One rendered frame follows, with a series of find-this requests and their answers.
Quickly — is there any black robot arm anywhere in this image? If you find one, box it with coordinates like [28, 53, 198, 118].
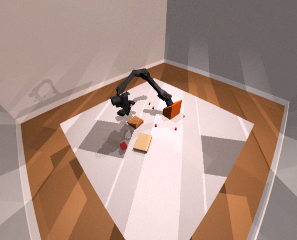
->
[110, 68, 174, 108]

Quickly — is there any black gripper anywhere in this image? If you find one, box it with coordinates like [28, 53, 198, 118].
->
[117, 100, 135, 117]

